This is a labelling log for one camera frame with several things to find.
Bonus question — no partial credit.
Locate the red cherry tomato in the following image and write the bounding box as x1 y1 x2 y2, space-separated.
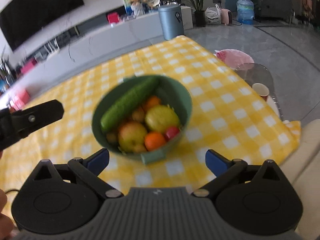
164 126 180 141

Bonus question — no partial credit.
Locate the green cucumber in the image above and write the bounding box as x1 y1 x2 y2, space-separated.
100 76 159 133

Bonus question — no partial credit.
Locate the pink tissue box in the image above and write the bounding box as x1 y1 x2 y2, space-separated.
9 89 30 111

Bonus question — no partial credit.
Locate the brown kiwi right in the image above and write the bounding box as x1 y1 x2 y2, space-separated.
106 131 118 145

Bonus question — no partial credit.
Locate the red yellow apple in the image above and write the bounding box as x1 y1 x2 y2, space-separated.
118 121 148 153

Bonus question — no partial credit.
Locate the yellow checkered tablecloth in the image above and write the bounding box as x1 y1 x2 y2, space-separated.
1 36 301 215

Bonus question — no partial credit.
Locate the small orange tangerine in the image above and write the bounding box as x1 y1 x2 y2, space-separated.
144 132 167 152

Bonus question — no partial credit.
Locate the green plastic bowl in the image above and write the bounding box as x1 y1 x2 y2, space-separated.
92 75 193 165

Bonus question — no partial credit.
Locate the yellow green apple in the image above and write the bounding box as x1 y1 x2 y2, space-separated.
145 105 181 133

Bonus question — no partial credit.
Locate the paper cup red rim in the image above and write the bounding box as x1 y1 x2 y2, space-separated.
252 83 270 101

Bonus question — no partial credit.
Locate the white TV console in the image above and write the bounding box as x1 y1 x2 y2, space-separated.
1 12 163 107

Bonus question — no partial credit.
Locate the black television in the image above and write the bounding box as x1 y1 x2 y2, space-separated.
1 0 84 51

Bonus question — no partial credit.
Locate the red box on console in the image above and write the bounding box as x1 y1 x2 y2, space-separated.
107 12 120 25

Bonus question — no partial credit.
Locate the white plastic bag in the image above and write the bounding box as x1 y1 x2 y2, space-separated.
204 4 221 24

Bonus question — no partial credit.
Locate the grey metal trash bin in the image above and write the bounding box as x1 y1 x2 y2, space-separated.
158 4 184 40

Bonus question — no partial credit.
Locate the blue water jug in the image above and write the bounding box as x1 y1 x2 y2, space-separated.
236 0 254 25

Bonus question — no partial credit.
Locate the potted long-leaf plant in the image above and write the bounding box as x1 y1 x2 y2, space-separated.
171 0 218 28

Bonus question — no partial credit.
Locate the plush toy bear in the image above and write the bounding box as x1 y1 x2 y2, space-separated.
130 0 147 17

